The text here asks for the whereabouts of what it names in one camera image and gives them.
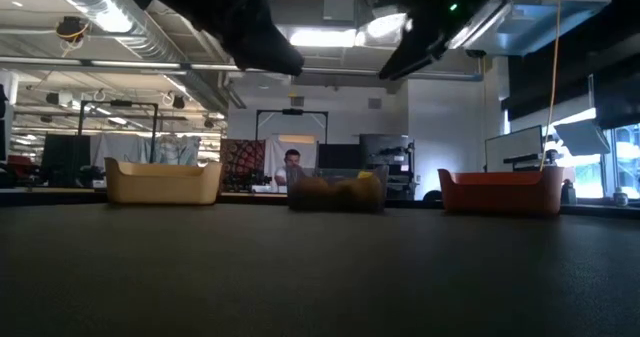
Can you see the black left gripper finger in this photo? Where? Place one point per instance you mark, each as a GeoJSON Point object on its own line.
{"type": "Point", "coordinates": [285, 44]}
{"type": "Point", "coordinates": [260, 52]}

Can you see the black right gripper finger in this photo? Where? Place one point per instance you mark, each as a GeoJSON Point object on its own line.
{"type": "Point", "coordinates": [410, 57]}
{"type": "Point", "coordinates": [438, 37]}

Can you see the ceiling light panel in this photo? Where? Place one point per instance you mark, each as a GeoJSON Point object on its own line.
{"type": "Point", "coordinates": [322, 38]}

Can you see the grey ceiling box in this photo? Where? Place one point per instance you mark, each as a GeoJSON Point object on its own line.
{"type": "Point", "coordinates": [339, 7]}

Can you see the black equipment rack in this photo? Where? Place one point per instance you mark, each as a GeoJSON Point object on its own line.
{"type": "Point", "coordinates": [385, 149]}

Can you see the white hanging cloth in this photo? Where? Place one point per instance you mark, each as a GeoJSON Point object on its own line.
{"type": "Point", "coordinates": [272, 149]}

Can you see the patterned dark red tapestry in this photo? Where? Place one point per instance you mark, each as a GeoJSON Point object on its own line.
{"type": "Point", "coordinates": [242, 164]}

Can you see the person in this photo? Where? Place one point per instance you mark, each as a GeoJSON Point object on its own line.
{"type": "Point", "coordinates": [291, 163]}

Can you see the small black monitor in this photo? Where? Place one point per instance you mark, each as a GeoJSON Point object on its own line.
{"type": "Point", "coordinates": [340, 156]}

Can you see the white screen panel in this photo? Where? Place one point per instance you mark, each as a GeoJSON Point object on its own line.
{"type": "Point", "coordinates": [512, 149]}

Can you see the grey plastic basket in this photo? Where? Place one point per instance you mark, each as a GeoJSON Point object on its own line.
{"type": "Point", "coordinates": [292, 202]}

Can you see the orange plastic basket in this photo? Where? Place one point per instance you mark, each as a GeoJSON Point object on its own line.
{"type": "Point", "coordinates": [500, 194]}

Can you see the pale blue hanging cloth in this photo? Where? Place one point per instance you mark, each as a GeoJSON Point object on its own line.
{"type": "Point", "coordinates": [125, 147]}

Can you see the yellow plastic basket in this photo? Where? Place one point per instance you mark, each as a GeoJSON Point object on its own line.
{"type": "Point", "coordinates": [160, 187]}

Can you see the grey ceiling pipe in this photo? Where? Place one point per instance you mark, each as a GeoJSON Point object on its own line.
{"type": "Point", "coordinates": [50, 62]}

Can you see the dark bottle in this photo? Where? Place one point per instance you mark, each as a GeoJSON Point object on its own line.
{"type": "Point", "coordinates": [569, 193]}

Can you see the large black monitor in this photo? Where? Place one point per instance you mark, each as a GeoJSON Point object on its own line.
{"type": "Point", "coordinates": [65, 157]}

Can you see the small jar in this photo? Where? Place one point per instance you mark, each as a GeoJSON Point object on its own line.
{"type": "Point", "coordinates": [621, 197]}

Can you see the red storage bin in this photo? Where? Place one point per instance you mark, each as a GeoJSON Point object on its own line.
{"type": "Point", "coordinates": [20, 166]}

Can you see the grey wall vent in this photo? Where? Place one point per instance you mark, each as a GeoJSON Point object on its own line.
{"type": "Point", "coordinates": [297, 101]}
{"type": "Point", "coordinates": [375, 103]}

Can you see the narrow black stand frame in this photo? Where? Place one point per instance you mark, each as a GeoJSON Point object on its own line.
{"type": "Point", "coordinates": [292, 111]}

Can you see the wide black stand frame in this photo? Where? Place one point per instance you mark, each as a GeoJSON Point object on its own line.
{"type": "Point", "coordinates": [120, 103]}

